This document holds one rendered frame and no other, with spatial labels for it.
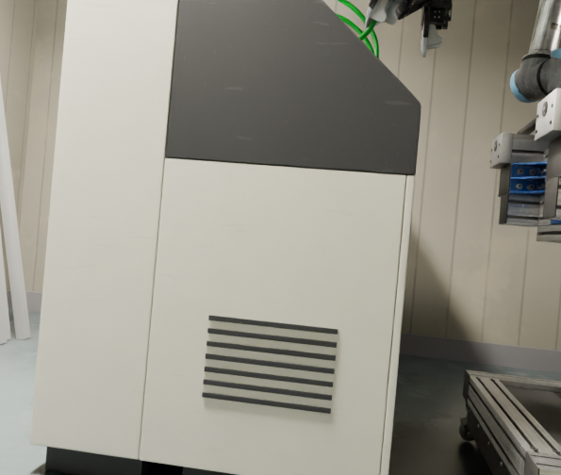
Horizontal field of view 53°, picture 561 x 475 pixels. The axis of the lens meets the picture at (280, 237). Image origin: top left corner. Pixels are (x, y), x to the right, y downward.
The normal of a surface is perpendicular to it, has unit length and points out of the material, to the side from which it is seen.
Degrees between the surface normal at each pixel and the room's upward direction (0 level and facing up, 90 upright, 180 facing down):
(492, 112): 90
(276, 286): 90
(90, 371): 90
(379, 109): 90
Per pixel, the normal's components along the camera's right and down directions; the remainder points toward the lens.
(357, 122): -0.14, 0.00
